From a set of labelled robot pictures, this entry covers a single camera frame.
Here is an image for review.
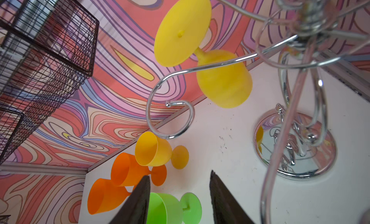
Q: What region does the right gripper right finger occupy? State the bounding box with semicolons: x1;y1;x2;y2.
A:
210;170;254;224

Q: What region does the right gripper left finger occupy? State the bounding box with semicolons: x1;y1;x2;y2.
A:
109;175;150;224

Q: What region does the green wine glass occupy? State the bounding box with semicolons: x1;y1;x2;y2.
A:
146;192;202;224

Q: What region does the orange wine glass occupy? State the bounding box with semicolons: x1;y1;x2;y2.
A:
111;153;167;186
87;178;131;215

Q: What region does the yellow wine glass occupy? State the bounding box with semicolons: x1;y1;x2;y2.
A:
135;132;189;170
154;0;252;108

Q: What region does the chrome wine glass rack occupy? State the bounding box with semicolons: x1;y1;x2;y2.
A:
145;0;370;224

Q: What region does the back black wire basket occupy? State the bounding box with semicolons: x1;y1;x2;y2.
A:
1;0;99;162

